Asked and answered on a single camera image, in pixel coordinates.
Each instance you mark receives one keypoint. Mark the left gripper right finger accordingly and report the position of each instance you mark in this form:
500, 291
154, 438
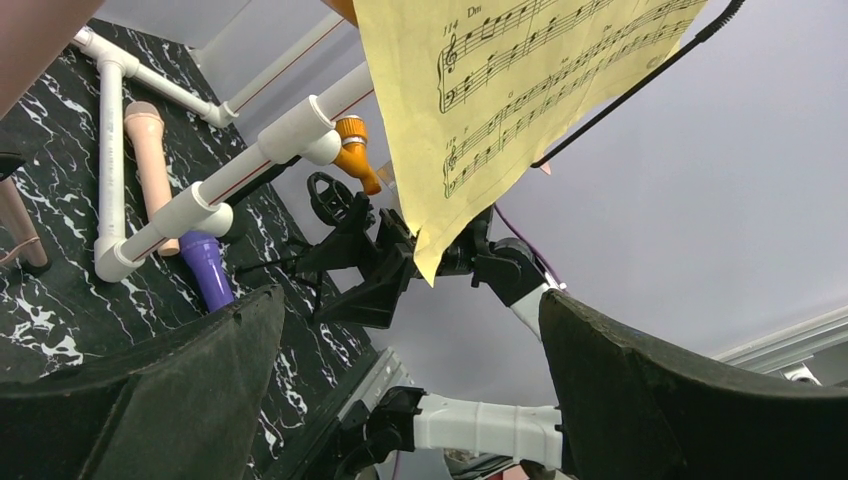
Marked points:
634, 406

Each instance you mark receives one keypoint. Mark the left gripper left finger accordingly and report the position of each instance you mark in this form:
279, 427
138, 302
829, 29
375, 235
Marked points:
182, 405

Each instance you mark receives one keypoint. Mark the purple microphone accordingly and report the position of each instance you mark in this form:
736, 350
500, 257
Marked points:
201, 252

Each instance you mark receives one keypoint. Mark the yellow sheet music page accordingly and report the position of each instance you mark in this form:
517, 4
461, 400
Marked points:
471, 93

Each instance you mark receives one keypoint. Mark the pink microphone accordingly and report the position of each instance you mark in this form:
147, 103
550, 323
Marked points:
145, 128

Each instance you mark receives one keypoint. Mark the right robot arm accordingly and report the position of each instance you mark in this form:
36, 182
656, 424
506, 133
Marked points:
465, 363

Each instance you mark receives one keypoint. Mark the orange faucet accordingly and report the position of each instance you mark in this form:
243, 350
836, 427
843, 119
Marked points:
352, 157

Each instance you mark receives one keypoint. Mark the white pvc pipe frame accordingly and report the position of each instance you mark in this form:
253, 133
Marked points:
206, 161

